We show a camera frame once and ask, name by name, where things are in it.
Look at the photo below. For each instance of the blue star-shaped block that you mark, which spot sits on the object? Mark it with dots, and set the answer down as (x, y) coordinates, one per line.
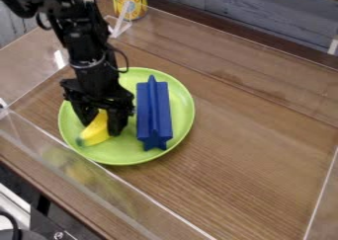
(154, 129)

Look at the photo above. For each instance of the black device with knob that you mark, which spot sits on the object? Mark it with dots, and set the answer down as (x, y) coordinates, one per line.
(59, 226)

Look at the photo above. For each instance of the clear acrylic tray wall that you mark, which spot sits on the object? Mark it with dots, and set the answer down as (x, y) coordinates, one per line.
(253, 176)

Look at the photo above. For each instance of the yellow labelled tin can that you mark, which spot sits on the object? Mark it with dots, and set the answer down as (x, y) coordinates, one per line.
(137, 8)

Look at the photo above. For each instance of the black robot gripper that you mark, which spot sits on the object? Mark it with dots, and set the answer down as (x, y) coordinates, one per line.
(95, 89)

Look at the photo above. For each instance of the green round plate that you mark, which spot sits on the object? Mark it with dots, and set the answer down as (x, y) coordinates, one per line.
(125, 150)

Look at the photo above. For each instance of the yellow toy banana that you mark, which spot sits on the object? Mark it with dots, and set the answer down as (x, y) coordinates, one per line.
(95, 132)

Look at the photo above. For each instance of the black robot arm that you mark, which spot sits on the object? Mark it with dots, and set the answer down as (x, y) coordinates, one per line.
(78, 24)

